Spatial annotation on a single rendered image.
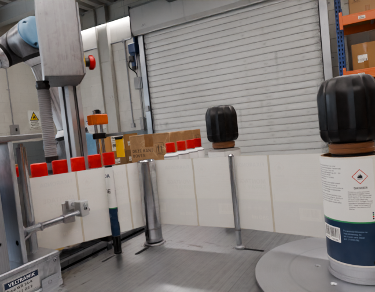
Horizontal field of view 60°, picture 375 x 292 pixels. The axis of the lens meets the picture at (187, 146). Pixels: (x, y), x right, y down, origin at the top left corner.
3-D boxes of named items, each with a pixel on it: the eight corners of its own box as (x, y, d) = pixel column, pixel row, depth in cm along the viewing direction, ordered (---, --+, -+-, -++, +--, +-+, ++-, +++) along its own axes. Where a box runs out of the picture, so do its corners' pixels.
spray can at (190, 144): (198, 193, 122) (192, 139, 121) (186, 193, 125) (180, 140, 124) (204, 190, 126) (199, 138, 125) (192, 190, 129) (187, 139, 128)
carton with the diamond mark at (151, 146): (175, 190, 150) (168, 132, 148) (134, 190, 162) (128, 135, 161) (205, 178, 175) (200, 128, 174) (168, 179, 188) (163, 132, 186)
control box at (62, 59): (43, 76, 78) (33, -5, 77) (43, 87, 93) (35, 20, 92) (87, 75, 82) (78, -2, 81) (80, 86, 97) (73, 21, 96)
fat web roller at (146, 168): (156, 248, 69) (147, 161, 68) (140, 245, 72) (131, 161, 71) (168, 240, 73) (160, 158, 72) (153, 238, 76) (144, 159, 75)
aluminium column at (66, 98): (86, 240, 95) (58, 8, 92) (76, 239, 98) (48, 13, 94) (98, 236, 99) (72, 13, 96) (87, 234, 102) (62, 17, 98)
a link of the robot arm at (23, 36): (85, 159, 133) (30, 24, 120) (108, 157, 124) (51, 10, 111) (61, 172, 124) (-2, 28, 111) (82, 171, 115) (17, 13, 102)
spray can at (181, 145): (188, 197, 116) (183, 141, 115) (176, 197, 119) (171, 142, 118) (195, 194, 121) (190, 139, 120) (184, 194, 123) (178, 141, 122)
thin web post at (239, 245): (242, 250, 63) (233, 154, 62) (232, 249, 64) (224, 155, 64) (246, 247, 65) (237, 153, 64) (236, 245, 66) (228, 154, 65)
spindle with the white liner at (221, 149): (239, 224, 80) (228, 102, 78) (208, 222, 85) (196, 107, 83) (252, 214, 88) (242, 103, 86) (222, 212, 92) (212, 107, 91)
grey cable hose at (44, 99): (50, 163, 82) (40, 79, 81) (41, 163, 84) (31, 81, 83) (62, 161, 85) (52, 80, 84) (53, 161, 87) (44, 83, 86)
